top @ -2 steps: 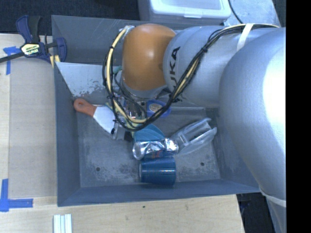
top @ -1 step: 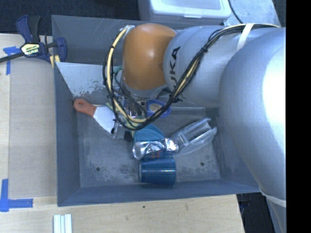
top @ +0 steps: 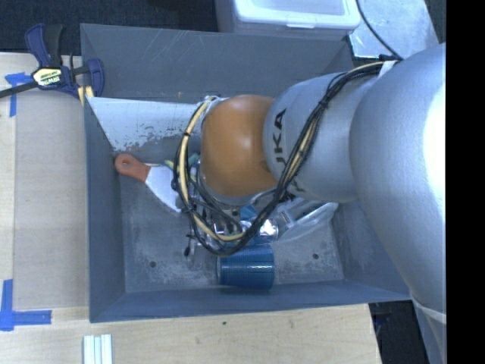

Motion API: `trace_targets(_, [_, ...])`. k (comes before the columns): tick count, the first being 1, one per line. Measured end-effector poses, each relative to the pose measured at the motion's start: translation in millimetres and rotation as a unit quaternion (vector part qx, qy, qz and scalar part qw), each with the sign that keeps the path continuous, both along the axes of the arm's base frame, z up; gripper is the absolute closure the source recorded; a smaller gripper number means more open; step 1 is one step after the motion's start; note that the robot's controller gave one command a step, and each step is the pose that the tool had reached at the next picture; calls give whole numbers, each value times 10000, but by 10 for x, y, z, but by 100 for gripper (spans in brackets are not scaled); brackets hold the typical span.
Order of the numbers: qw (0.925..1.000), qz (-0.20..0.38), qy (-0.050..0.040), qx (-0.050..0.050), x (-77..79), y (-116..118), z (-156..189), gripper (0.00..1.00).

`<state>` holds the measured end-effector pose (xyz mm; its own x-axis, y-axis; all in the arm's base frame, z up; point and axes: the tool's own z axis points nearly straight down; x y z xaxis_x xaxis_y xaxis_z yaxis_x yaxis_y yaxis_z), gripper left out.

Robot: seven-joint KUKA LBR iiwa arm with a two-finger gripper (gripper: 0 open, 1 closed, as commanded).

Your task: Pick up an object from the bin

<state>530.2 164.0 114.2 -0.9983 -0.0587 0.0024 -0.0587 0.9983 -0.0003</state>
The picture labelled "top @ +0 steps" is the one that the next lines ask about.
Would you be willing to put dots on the blue ribbed cup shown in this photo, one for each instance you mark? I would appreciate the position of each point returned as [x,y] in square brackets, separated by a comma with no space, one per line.
[248,269]

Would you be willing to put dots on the grey metal bin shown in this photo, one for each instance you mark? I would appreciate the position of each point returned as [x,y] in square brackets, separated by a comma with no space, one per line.
[151,237]

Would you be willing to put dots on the clear plastic bottle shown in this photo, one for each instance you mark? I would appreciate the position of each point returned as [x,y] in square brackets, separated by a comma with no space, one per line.
[312,216]

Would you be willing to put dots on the pale wood flat board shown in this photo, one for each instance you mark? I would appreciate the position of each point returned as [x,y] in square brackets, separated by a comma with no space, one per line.
[49,203]

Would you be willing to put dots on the black cylinder on white bracket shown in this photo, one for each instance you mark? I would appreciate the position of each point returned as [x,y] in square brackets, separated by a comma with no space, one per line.
[188,245]

